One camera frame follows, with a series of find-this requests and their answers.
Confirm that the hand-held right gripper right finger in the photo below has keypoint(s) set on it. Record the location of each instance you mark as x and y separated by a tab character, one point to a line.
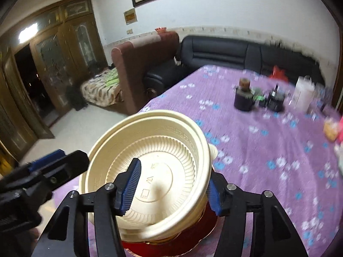
214	200

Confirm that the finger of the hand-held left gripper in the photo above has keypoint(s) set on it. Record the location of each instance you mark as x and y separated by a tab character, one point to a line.
48	160
69	166

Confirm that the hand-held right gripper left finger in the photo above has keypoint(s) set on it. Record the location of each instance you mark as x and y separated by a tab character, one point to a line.
131	187

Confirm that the red plate with round sticker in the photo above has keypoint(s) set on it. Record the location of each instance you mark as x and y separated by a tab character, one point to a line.
205	218

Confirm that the plain red plate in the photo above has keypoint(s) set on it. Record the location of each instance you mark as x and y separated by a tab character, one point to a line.
134	247

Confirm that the black bag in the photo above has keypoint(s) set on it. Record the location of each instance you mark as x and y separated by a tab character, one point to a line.
76	99

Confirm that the purple floral tablecloth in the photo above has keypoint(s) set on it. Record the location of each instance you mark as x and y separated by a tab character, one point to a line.
268	152

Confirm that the leaf-patterned blanket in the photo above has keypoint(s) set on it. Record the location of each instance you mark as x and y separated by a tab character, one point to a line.
99	93

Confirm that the wooden glass-panel door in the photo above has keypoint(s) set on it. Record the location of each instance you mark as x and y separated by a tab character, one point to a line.
53	72

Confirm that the green cloth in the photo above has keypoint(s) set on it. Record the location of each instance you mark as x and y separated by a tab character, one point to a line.
111	77

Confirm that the black cylinder container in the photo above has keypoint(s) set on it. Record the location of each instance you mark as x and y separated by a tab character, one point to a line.
243	101

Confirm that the small black device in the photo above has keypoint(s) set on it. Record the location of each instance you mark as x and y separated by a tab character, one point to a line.
276	100

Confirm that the brown sofa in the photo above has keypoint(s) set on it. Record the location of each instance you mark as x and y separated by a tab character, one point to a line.
134	67

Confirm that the small wooden stamp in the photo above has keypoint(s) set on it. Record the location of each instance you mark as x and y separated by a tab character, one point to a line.
244	83

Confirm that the orange yellow small object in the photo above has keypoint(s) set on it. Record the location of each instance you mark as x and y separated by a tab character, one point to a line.
331	129

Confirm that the white plastic jar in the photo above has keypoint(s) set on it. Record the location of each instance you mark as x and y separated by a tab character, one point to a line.
304	93

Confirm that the red bag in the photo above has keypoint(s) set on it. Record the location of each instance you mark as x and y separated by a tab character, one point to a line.
278	74

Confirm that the pink bottle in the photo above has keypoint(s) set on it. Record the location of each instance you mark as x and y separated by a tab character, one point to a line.
340	127

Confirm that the black leather sofa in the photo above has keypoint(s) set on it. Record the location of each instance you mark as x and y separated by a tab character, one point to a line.
219	50

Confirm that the small orange bowl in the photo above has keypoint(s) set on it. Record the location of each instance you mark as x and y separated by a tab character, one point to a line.
161	29

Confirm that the wall switch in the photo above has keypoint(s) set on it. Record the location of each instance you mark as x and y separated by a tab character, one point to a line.
129	31

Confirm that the yellow wall poster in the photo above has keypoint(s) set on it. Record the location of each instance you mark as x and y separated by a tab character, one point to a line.
130	16

